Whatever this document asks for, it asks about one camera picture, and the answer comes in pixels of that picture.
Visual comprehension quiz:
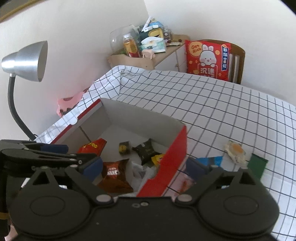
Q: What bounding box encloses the dark green snack packet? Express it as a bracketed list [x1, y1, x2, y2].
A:
[247, 154, 268, 180]

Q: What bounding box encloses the blue snack bag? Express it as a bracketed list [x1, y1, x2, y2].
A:
[196, 156, 223, 167]

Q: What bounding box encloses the egg print snack packet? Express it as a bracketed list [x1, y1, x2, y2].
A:
[224, 140, 246, 165]

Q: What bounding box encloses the orange-brown snack bag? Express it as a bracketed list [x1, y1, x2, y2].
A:
[97, 159, 133, 194]

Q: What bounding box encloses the large red snack bag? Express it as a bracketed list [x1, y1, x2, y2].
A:
[77, 138, 107, 157]

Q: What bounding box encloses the yellow candy bag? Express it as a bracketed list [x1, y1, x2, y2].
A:
[151, 154, 164, 167]

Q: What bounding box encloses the black snack packet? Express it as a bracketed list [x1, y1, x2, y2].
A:
[132, 138, 159, 165]

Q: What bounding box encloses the small black yellow packet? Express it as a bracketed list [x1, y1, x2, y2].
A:
[118, 141, 130, 155]

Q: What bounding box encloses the white black grid tablecloth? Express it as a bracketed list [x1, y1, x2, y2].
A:
[38, 66, 295, 240]

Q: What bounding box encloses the silver desk lamp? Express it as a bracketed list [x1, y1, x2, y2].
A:
[1, 41, 48, 141]

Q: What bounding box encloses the red cardboard box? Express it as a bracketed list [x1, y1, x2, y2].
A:
[51, 98, 187, 197]

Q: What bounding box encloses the red rabbit cushion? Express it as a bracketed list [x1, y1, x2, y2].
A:
[185, 40, 231, 81]

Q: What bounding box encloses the wooden chair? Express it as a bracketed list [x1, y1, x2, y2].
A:
[205, 39, 245, 84]

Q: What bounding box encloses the clear glass jar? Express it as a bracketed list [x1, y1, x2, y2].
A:
[109, 25, 140, 54]

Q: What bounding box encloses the wooden side cabinet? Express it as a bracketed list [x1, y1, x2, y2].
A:
[108, 35, 190, 72]

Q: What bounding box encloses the orange drink bottle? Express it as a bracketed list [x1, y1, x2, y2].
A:
[123, 33, 140, 58]

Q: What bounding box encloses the tissue pack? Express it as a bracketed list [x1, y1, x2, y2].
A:
[140, 37, 167, 53]

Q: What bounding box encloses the gold picture frame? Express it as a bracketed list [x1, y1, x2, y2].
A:
[1, 0, 43, 23]

